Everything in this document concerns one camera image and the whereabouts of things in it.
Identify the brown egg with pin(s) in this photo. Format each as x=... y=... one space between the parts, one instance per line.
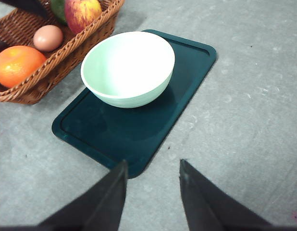
x=47 y=38

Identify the dark teal rectangular tray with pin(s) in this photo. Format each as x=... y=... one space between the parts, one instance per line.
x=112 y=134

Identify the brown wicker basket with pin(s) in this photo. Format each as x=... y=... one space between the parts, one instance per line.
x=18 y=28

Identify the red yellow apple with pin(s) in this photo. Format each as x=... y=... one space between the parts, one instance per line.
x=81 y=13

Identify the orange fruit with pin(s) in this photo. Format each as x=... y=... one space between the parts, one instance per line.
x=17 y=63

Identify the green avocado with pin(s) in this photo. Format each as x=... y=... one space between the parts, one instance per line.
x=58 y=9

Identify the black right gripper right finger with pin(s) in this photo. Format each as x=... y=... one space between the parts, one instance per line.
x=209 y=208

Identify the light green bowl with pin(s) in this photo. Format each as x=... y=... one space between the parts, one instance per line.
x=128 y=70

